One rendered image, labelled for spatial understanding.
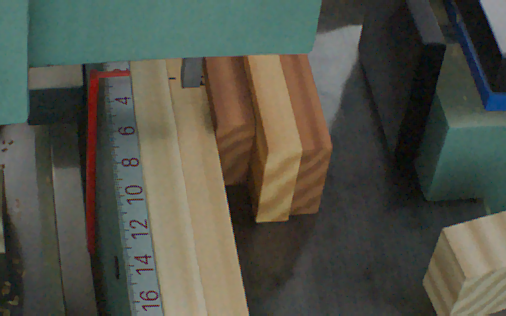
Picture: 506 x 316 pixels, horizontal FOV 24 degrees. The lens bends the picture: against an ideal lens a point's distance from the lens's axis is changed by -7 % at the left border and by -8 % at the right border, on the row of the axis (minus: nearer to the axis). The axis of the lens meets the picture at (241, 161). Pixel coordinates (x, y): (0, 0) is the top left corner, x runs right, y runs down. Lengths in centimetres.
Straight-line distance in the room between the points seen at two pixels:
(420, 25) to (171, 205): 16
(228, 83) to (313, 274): 11
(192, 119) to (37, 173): 18
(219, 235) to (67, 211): 18
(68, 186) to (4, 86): 25
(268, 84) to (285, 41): 6
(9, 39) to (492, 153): 28
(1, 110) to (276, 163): 15
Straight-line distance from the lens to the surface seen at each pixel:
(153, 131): 62
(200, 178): 61
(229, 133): 63
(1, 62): 52
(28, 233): 77
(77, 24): 56
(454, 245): 60
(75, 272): 73
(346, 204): 67
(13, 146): 81
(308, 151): 62
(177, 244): 58
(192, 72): 63
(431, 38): 63
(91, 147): 67
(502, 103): 65
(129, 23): 56
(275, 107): 63
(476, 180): 68
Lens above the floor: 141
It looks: 48 degrees down
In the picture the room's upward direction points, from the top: 9 degrees clockwise
